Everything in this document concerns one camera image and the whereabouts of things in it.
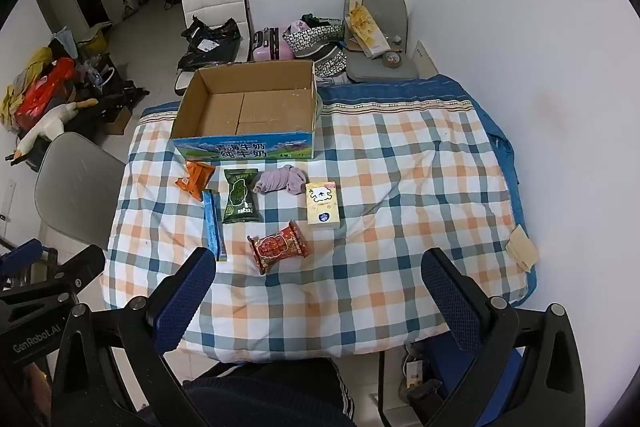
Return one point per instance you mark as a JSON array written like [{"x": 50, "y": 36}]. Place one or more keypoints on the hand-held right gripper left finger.
[{"x": 185, "y": 297}]

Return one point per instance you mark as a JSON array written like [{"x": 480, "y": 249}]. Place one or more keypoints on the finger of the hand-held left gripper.
[
  {"x": 80, "y": 268},
  {"x": 20, "y": 251}
]

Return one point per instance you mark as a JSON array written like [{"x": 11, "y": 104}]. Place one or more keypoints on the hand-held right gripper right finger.
[{"x": 452, "y": 297}]

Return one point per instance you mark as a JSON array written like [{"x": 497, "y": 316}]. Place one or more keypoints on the blue stick packet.
[{"x": 214, "y": 227}]

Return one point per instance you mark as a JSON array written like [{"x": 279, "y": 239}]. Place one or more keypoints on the red snack packet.
[{"x": 277, "y": 247}]

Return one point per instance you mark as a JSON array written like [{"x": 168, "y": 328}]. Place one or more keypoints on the green snack packet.
[{"x": 240, "y": 197}]

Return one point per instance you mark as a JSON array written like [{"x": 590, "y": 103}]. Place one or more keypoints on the orange snack packet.
[{"x": 195, "y": 178}]

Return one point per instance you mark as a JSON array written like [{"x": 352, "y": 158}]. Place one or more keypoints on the purple sock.
[{"x": 280, "y": 181}]

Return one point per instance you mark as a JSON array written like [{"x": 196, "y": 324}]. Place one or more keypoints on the yellow tissue pack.
[{"x": 322, "y": 204}]

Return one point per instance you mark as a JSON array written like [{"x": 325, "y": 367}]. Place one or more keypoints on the blue chair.
[{"x": 445, "y": 372}]

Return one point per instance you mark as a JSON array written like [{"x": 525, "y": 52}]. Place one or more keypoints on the grey chair with curved back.
[{"x": 75, "y": 187}]

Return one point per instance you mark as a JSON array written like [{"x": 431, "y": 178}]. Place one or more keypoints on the white power strip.
[{"x": 414, "y": 369}]

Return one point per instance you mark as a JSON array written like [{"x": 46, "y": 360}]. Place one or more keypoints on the beige folded paper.
[{"x": 522, "y": 249}]

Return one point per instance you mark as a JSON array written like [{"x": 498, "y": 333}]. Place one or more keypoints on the plaid blanket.
[{"x": 390, "y": 187}]

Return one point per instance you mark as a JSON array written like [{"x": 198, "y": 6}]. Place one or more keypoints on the person's dark clothing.
[{"x": 270, "y": 392}]

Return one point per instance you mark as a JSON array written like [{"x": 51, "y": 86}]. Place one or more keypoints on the white goose plush toy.
[{"x": 50, "y": 122}]

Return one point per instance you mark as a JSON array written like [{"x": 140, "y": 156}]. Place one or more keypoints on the small cardboard box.
[{"x": 119, "y": 121}]

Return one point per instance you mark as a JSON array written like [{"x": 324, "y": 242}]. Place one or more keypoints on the yellow cloth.
[{"x": 15, "y": 97}]

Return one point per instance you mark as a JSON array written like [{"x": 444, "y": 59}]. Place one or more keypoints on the red plastic bag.
[{"x": 42, "y": 89}]

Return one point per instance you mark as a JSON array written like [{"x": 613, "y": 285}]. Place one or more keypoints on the light blue cloth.
[{"x": 64, "y": 39}]

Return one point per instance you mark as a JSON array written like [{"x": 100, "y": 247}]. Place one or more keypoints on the yellow bin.
[{"x": 95, "y": 41}]

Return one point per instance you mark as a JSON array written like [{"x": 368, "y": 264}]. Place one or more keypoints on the grey chair with square back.
[{"x": 377, "y": 69}]

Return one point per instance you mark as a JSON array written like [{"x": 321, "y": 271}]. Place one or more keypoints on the white board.
[{"x": 425, "y": 57}]

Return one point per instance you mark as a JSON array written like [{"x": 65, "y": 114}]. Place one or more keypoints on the tape roll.
[{"x": 392, "y": 59}]

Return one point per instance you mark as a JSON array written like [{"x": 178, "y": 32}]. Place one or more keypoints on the black plastic bag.
[{"x": 210, "y": 42}]

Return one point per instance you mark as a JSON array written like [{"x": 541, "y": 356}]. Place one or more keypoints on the pink suitcase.
[{"x": 267, "y": 46}]

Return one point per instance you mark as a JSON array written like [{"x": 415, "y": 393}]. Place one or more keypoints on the patterned tote bag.
[{"x": 320, "y": 49}]

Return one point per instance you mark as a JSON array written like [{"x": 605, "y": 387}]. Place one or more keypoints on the yellow chips bag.
[{"x": 365, "y": 29}]

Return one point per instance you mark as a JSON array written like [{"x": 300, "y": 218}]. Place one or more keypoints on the white padded chair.
[{"x": 215, "y": 2}]

